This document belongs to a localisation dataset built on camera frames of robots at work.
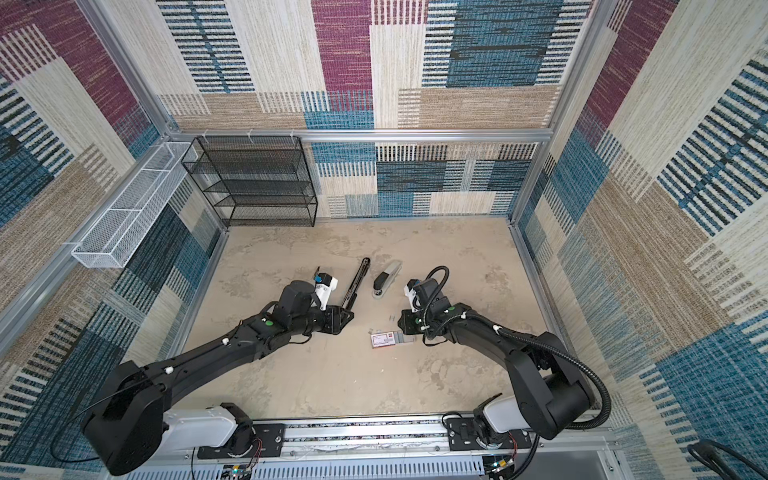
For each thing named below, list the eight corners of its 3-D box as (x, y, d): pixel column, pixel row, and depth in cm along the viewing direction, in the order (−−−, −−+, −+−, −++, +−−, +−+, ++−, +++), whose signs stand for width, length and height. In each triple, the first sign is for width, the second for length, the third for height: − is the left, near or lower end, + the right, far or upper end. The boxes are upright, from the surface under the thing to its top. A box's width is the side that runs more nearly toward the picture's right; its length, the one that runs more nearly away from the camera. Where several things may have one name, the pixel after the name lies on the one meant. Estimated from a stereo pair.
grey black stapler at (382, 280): (368, 294, 101) (367, 286, 97) (390, 262, 109) (390, 254, 106) (379, 300, 100) (379, 292, 96) (401, 267, 108) (402, 259, 104)
